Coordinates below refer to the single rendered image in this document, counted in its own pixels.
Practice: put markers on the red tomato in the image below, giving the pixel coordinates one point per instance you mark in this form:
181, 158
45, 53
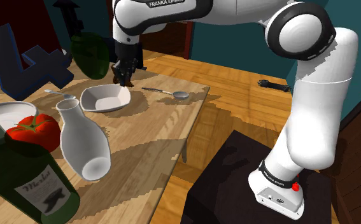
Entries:
40, 130

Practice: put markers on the dark red wooden door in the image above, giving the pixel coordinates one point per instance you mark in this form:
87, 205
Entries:
167, 38

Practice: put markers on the small silver spoon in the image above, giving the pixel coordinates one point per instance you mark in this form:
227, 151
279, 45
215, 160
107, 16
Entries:
59, 93

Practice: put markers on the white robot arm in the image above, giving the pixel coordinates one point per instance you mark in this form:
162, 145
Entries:
319, 102

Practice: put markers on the plain green bottle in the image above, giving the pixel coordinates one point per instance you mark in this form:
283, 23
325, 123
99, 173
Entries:
90, 56

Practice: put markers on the dark blue number figure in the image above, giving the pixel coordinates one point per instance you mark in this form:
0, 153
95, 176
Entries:
9, 68

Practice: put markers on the black cylindrical object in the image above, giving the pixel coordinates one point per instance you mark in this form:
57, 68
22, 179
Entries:
273, 84

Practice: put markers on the dark robot stand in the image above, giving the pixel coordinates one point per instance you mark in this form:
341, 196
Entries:
226, 186

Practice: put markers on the white vase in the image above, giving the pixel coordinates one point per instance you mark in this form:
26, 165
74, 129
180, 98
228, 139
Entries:
82, 142

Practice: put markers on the large silver spoon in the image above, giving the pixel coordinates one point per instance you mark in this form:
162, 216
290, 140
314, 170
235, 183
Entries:
180, 94

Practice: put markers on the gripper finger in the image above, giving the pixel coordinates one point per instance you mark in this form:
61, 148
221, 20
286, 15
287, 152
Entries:
128, 77
116, 74

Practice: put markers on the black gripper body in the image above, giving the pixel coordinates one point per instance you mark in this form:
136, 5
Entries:
127, 54

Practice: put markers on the wooden table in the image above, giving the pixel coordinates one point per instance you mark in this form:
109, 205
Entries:
155, 124

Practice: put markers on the white round plate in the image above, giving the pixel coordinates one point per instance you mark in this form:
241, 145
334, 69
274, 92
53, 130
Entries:
4, 113

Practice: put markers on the white square bowl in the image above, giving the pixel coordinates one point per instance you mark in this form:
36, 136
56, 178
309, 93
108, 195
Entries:
105, 98

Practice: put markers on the green wine bottle with label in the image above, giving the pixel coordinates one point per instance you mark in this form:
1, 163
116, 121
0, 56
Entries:
12, 173

